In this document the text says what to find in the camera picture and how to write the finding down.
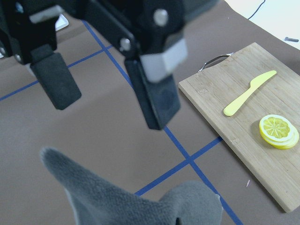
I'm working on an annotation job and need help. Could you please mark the wooden cutting board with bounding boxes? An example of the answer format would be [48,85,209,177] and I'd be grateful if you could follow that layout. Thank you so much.
[179,43,300,212]

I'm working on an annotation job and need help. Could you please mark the yellow plastic knife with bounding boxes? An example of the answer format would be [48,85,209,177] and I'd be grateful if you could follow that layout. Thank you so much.
[223,70,277,116]

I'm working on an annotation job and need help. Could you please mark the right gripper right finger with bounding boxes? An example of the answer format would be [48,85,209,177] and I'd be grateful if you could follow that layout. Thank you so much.
[125,38,188,130]

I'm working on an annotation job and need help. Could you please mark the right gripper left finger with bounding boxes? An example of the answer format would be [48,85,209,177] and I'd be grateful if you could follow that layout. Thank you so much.
[30,45,82,110]

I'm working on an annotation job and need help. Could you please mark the yellow lemon slices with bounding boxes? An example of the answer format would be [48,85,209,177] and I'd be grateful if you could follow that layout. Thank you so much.
[259,114,300,150]

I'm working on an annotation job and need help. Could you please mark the dark grey cloth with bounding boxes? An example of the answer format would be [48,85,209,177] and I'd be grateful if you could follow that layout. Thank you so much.
[40,147,223,225]

